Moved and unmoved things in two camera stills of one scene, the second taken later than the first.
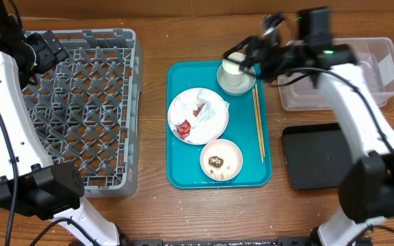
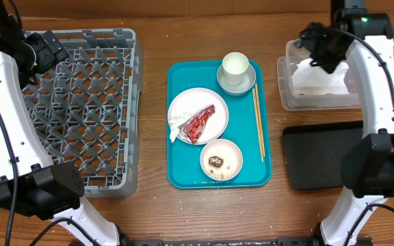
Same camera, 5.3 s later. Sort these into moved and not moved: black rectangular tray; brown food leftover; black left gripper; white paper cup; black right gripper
Moved: black right gripper
Not moved: black rectangular tray; brown food leftover; black left gripper; white paper cup
